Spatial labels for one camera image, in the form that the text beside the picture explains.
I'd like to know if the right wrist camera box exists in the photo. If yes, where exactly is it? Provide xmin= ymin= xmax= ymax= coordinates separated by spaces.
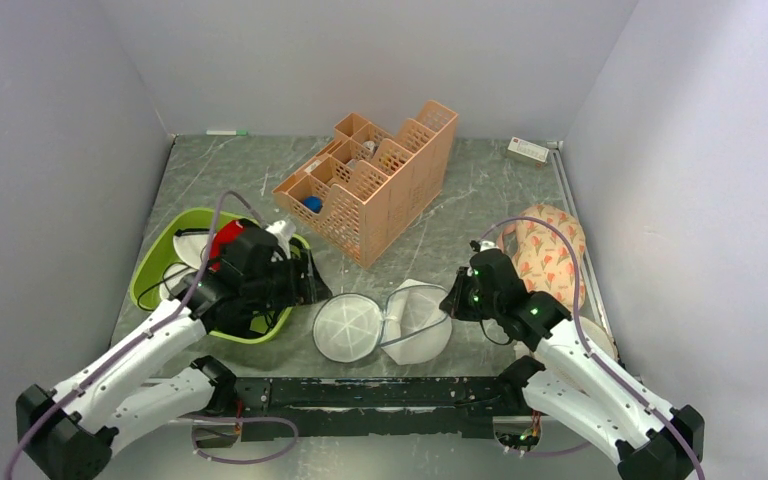
xmin=469 ymin=239 xmax=498 ymax=254

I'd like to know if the red bra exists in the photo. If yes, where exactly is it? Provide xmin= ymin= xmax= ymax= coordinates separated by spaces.
xmin=208 ymin=219 xmax=246 ymax=272

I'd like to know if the black mounting rail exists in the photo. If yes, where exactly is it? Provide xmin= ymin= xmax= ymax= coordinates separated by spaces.
xmin=235 ymin=376 xmax=532 ymax=441

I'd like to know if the white bra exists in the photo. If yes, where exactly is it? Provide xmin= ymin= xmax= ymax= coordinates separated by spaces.
xmin=158 ymin=228 xmax=209 ymax=300

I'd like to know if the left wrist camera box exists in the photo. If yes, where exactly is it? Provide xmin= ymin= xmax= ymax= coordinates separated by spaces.
xmin=266 ymin=220 xmax=296 ymax=257

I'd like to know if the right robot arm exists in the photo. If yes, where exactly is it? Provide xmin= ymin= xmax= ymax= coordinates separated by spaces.
xmin=440 ymin=242 xmax=704 ymax=479

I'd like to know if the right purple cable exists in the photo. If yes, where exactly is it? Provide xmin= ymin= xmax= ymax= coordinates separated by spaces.
xmin=479 ymin=216 xmax=707 ymax=480

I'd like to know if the small white red box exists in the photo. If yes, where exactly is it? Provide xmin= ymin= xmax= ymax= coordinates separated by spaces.
xmin=505 ymin=137 xmax=550 ymax=165

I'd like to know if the orange plastic organizer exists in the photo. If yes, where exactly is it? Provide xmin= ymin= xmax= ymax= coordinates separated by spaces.
xmin=272 ymin=100 xmax=459 ymax=268

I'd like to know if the green plastic basin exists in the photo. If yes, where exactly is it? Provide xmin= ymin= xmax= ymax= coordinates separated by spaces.
xmin=129 ymin=207 xmax=294 ymax=345

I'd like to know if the purple cable loop under rail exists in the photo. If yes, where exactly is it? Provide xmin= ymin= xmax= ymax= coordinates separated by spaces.
xmin=190 ymin=413 xmax=302 ymax=467

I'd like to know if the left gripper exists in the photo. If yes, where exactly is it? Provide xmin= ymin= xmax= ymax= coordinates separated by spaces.
xmin=243 ymin=247 xmax=333 ymax=308

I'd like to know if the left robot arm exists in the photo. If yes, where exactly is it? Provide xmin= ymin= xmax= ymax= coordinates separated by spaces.
xmin=16 ymin=221 xmax=331 ymax=479

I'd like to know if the beige mesh laundry bag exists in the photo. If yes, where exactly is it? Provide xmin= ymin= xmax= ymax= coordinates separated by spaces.
xmin=580 ymin=316 xmax=619 ymax=361

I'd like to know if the green white marker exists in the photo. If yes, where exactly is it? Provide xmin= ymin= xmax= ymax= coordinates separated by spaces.
xmin=205 ymin=129 xmax=249 ymax=136

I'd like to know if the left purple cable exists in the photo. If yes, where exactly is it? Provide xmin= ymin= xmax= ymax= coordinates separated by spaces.
xmin=2 ymin=190 xmax=266 ymax=480

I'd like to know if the white mesh laundry bag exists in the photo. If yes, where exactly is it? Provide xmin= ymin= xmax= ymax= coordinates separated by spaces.
xmin=312 ymin=279 xmax=453 ymax=366

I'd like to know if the black bra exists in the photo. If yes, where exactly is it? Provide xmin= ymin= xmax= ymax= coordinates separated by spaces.
xmin=219 ymin=305 xmax=292 ymax=340

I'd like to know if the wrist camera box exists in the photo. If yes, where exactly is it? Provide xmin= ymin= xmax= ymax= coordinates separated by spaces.
xmin=469 ymin=239 xmax=498 ymax=254
xmin=266 ymin=220 xmax=296 ymax=257

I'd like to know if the floral pink bra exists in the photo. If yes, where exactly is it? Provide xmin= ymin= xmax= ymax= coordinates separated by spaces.
xmin=496 ymin=204 xmax=586 ymax=309

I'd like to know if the blue ball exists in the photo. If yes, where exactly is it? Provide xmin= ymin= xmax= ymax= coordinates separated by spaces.
xmin=302 ymin=196 xmax=323 ymax=213

